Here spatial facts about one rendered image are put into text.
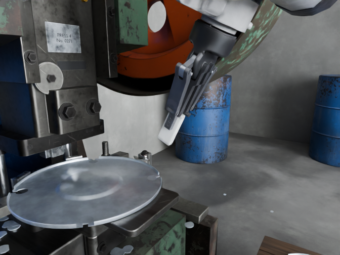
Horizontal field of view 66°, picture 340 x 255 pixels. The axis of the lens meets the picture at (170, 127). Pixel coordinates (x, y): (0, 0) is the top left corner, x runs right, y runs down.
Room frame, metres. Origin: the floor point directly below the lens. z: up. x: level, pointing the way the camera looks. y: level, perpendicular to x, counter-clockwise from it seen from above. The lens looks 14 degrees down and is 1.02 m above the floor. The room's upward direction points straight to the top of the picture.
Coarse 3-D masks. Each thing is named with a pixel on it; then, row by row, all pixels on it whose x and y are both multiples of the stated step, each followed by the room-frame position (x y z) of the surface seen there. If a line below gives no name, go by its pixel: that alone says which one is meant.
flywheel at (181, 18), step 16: (160, 0) 0.83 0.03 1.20; (176, 16) 0.80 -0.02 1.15; (192, 16) 0.78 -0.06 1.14; (160, 32) 0.84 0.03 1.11; (176, 32) 0.80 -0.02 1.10; (240, 32) 0.75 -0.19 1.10; (144, 48) 0.87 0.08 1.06; (160, 48) 0.84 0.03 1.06; (176, 48) 0.77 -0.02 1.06; (192, 48) 0.74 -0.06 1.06; (128, 64) 0.86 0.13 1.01; (144, 64) 0.83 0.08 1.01; (160, 64) 0.79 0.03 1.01; (176, 64) 0.76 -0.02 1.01
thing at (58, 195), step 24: (48, 168) 0.56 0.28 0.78; (72, 168) 0.56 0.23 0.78; (96, 168) 0.56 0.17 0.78; (120, 168) 0.56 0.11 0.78; (144, 168) 0.56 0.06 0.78; (48, 192) 0.45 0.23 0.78; (72, 192) 0.44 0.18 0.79; (96, 192) 0.44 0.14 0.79; (120, 192) 0.45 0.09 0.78; (144, 192) 0.45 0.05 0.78; (24, 216) 0.37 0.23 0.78; (48, 216) 0.37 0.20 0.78; (72, 216) 0.37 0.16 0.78; (96, 216) 0.37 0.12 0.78; (120, 216) 0.37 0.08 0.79
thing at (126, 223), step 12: (168, 192) 0.45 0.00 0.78; (156, 204) 0.41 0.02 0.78; (168, 204) 0.41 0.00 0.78; (132, 216) 0.37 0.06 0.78; (144, 216) 0.37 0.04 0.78; (156, 216) 0.38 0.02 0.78; (84, 228) 0.43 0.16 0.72; (96, 228) 0.43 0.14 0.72; (108, 228) 0.45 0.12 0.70; (120, 228) 0.35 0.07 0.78; (132, 228) 0.34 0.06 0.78; (144, 228) 0.35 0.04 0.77; (84, 240) 0.43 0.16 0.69; (96, 240) 0.42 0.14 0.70; (108, 240) 0.45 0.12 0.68; (120, 240) 0.48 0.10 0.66; (96, 252) 0.42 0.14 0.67
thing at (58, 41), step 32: (32, 0) 0.46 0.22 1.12; (64, 0) 0.52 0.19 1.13; (64, 32) 0.51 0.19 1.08; (64, 64) 0.50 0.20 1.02; (0, 96) 0.51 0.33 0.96; (32, 96) 0.45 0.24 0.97; (64, 96) 0.47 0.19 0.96; (96, 96) 0.53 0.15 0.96; (32, 128) 0.45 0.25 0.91; (64, 128) 0.46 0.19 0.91
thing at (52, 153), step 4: (56, 148) 0.54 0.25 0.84; (60, 148) 0.55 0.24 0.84; (64, 148) 0.56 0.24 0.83; (40, 152) 0.54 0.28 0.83; (44, 152) 0.53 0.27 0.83; (48, 152) 0.53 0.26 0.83; (52, 152) 0.53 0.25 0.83; (56, 152) 0.54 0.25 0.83; (60, 152) 0.55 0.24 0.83; (44, 156) 0.53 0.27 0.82; (48, 156) 0.53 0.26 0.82; (52, 156) 0.53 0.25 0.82
